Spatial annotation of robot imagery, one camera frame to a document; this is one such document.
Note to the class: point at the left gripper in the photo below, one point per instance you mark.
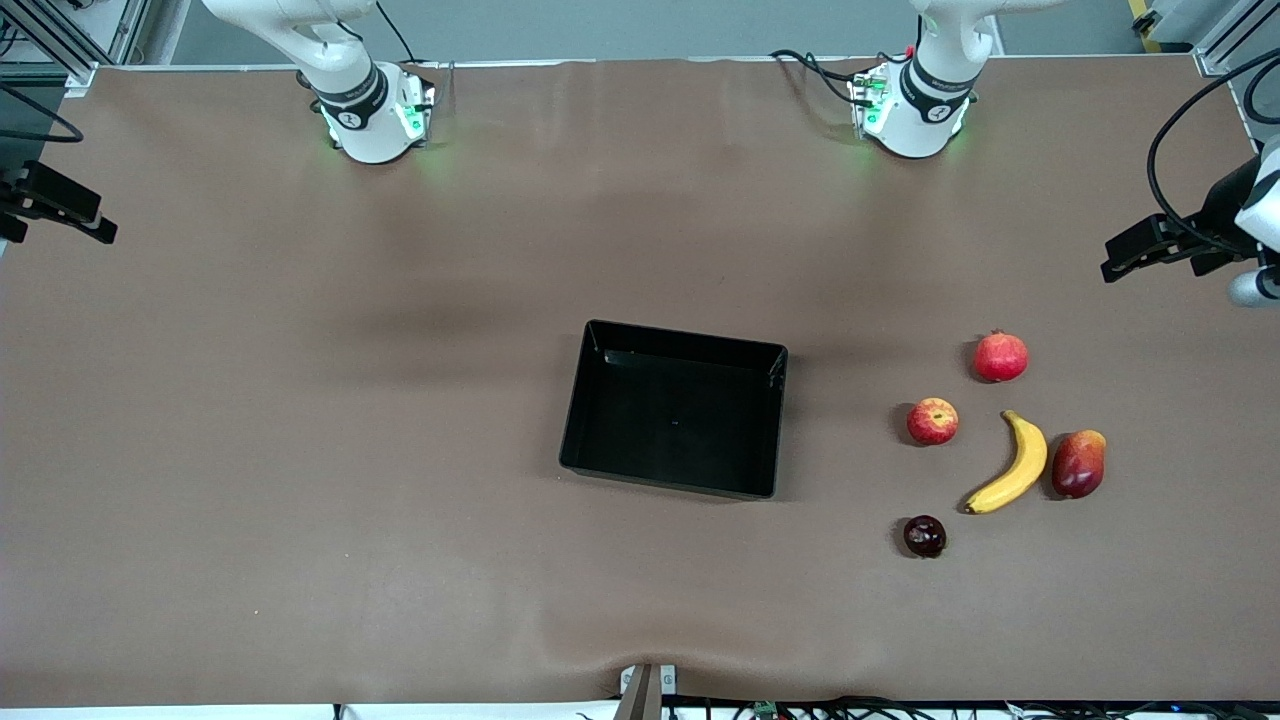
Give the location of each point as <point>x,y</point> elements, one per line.
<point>1218,213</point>

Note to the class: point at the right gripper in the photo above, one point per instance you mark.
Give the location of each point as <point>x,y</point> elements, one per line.
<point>40,193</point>

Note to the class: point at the yellow banana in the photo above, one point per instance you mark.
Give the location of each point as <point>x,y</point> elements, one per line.
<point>1026,465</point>

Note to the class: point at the red yellow apple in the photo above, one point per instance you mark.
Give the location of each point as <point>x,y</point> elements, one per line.
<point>932,422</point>

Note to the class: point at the black plastic box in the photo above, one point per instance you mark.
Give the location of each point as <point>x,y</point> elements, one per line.
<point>675,415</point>

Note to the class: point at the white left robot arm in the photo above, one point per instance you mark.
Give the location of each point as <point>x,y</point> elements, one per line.
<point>915,125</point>

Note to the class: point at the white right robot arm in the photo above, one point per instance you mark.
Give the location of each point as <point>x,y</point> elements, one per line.
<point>362,130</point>

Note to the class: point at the red pomegranate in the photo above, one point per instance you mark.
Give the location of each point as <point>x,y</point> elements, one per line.
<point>1001,358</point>

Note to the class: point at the red yellow mango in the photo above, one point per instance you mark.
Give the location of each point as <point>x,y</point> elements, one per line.
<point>1078,466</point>

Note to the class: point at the dark purple mangosteen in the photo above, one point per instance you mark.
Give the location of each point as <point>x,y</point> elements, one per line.
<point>925,537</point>

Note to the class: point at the brown table mat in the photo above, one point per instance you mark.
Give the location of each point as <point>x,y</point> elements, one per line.
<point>400,450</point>

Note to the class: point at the aluminium frame profile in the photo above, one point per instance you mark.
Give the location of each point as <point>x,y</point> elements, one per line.
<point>1225,50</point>
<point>70,55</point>

